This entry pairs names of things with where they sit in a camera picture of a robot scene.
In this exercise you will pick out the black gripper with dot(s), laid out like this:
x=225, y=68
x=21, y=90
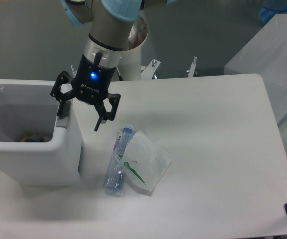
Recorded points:
x=94, y=79

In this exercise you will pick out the white plastic trash can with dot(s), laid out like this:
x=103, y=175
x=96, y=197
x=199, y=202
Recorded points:
x=37, y=147

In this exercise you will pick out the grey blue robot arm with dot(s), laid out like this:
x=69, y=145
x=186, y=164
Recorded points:
x=112, y=21

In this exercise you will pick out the trash inside can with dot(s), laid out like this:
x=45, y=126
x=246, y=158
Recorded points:
x=35, y=138

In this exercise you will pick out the white plastic bag green print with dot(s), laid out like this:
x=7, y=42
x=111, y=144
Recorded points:
x=145, y=163

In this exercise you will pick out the clear plastic water bottle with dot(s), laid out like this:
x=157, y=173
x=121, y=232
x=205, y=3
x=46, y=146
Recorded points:
x=114, y=177

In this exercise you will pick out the blue cloth top right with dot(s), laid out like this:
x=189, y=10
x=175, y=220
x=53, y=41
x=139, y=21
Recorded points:
x=270, y=8

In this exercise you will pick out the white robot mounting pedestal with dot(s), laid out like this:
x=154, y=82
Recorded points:
x=137, y=37

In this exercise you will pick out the white metal base bracket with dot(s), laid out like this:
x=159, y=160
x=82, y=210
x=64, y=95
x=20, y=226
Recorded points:
x=131, y=72

